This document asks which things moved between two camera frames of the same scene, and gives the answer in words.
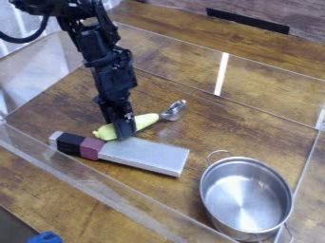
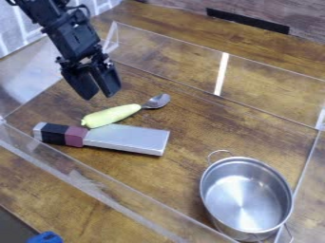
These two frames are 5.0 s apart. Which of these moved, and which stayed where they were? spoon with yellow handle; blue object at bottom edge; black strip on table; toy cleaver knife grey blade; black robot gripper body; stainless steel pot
Moved: spoon with yellow handle; toy cleaver knife grey blade; black robot gripper body
Stayed: stainless steel pot; black strip on table; blue object at bottom edge
